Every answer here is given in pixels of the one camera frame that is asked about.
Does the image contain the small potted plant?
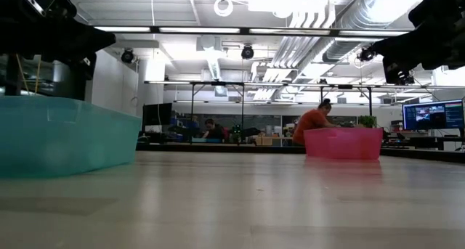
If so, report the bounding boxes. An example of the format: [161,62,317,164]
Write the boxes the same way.
[230,124,243,144]

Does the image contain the white cable ring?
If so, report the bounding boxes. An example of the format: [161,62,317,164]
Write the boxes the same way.
[213,0,235,18]

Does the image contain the silver ceiling duct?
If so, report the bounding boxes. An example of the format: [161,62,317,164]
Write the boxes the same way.
[322,0,404,63]

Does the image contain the teal translucent plastic bin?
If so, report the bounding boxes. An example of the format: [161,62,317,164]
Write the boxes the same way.
[0,95,142,179]

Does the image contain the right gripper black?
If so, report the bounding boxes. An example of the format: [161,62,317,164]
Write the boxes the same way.
[368,0,465,85]

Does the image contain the black table edge frame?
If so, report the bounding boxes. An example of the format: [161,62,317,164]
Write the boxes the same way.
[136,142,465,165]

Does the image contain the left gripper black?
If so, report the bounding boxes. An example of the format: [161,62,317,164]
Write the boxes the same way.
[0,0,117,81]

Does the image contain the person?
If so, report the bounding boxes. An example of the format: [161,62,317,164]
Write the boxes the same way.
[201,118,227,140]
[292,98,341,147]

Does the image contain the pink translucent plastic bin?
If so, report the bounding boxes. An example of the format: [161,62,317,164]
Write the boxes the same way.
[303,127,384,160]

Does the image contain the black track spotlight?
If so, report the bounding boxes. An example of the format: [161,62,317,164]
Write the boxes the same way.
[357,45,376,63]
[240,44,255,60]
[121,48,136,65]

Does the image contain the green leafy plant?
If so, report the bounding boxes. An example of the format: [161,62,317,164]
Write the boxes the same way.
[359,115,378,128]

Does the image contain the black workstation frame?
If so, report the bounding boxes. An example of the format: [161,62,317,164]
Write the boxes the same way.
[319,84,373,118]
[190,81,246,144]

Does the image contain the black computer monitor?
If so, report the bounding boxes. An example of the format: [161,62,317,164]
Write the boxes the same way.
[142,102,173,126]

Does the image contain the black monitor on arm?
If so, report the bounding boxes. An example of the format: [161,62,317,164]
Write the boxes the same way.
[402,99,465,131]

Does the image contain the long rig light bar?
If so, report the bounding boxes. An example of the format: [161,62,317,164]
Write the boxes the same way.
[94,25,411,38]

